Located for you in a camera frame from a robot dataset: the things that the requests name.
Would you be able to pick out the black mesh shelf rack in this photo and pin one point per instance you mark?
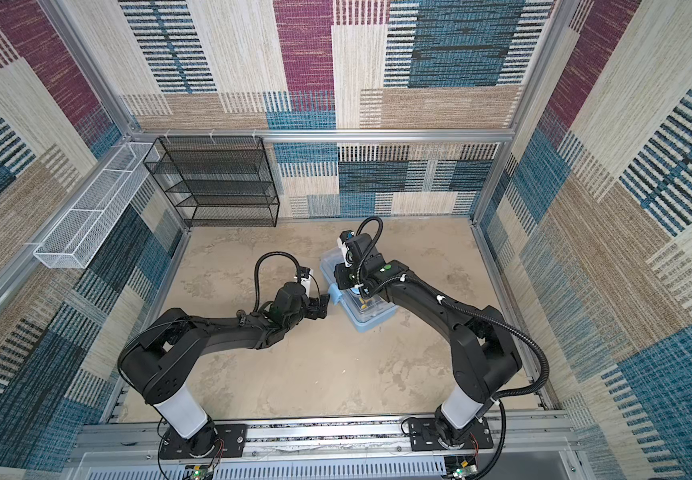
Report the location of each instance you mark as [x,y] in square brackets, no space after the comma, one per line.
[216,181]

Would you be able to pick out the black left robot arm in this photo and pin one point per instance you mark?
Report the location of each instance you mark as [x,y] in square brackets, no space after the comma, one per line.
[158,362]

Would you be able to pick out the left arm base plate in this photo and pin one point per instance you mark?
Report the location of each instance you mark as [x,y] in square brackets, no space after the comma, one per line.
[211,442]

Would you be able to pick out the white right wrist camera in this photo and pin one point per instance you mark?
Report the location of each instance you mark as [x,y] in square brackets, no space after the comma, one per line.
[346,244]

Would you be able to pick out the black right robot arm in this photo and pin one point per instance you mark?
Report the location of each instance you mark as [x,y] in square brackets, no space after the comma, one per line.
[483,352]

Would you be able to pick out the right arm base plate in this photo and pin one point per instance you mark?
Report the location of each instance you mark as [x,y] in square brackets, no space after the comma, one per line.
[431,434]

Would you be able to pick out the light blue plastic tool box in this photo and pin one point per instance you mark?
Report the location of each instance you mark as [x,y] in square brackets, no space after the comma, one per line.
[364,314]

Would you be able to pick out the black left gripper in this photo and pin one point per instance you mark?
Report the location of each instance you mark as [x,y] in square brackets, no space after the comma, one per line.
[314,313]

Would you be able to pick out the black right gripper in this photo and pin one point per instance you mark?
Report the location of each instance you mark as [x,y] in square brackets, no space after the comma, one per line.
[340,273]

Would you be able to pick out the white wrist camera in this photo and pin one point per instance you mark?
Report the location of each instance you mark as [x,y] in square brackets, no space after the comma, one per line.
[304,278]
[346,244]

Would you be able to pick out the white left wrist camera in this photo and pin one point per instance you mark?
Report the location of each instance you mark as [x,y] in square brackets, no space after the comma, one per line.
[304,278]

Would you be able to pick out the white wire mesh basket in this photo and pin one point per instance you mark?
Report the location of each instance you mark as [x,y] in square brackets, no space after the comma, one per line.
[79,234]

